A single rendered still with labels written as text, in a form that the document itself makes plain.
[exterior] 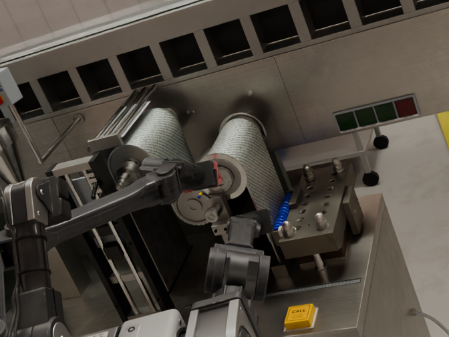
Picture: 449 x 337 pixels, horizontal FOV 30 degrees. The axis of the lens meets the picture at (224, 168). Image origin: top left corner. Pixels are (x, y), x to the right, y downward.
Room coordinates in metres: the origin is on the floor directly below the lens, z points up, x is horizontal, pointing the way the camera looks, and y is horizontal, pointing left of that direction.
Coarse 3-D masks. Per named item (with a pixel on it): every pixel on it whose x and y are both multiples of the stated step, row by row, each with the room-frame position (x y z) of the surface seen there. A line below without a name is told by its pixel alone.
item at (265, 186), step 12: (264, 156) 2.29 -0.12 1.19; (264, 168) 2.26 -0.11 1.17; (252, 180) 2.15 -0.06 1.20; (264, 180) 2.23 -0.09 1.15; (276, 180) 2.31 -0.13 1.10; (252, 192) 2.12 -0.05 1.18; (264, 192) 2.20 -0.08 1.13; (276, 192) 2.28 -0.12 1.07; (264, 204) 2.17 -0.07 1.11; (276, 204) 2.24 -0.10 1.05; (276, 216) 2.21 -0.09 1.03
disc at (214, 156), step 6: (204, 156) 2.15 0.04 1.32; (210, 156) 2.14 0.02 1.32; (216, 156) 2.13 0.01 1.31; (222, 156) 2.12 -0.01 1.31; (228, 156) 2.12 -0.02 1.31; (234, 162) 2.11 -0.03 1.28; (240, 168) 2.11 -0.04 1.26; (246, 174) 2.11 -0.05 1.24; (234, 180) 2.12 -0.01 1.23; (246, 180) 2.11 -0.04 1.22; (240, 186) 2.12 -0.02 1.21; (210, 192) 2.16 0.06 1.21; (240, 192) 2.12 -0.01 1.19; (228, 198) 2.14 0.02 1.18
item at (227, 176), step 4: (220, 168) 2.11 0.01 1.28; (224, 168) 2.12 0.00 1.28; (228, 168) 2.12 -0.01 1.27; (220, 172) 2.11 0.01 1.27; (224, 172) 2.11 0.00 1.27; (228, 172) 2.11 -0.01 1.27; (224, 176) 2.11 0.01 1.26; (228, 176) 2.11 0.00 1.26; (232, 176) 2.11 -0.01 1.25; (224, 180) 2.11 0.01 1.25; (228, 180) 2.11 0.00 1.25; (232, 180) 2.10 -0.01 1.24; (220, 184) 2.12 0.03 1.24; (224, 184) 2.11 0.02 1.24; (228, 184) 2.11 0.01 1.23; (232, 184) 2.11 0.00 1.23; (212, 188) 2.13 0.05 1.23; (216, 188) 2.13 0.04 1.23; (220, 188) 2.12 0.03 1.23; (224, 188) 2.12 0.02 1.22; (228, 188) 2.11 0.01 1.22
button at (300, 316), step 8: (312, 304) 1.88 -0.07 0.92; (288, 312) 1.88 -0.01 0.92; (296, 312) 1.87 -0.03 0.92; (304, 312) 1.85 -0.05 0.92; (312, 312) 1.85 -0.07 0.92; (288, 320) 1.85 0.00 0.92; (296, 320) 1.83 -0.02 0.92; (304, 320) 1.82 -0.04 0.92; (312, 320) 1.83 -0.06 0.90; (288, 328) 1.84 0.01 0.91
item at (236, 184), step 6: (216, 162) 2.13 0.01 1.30; (222, 162) 2.12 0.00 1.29; (228, 162) 2.12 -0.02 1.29; (234, 168) 2.11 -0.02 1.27; (234, 174) 2.12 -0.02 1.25; (240, 174) 2.11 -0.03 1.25; (240, 180) 2.11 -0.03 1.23; (234, 186) 2.12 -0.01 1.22; (216, 192) 2.15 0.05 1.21; (222, 192) 2.14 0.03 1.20; (228, 192) 2.13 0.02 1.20; (234, 192) 2.13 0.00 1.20
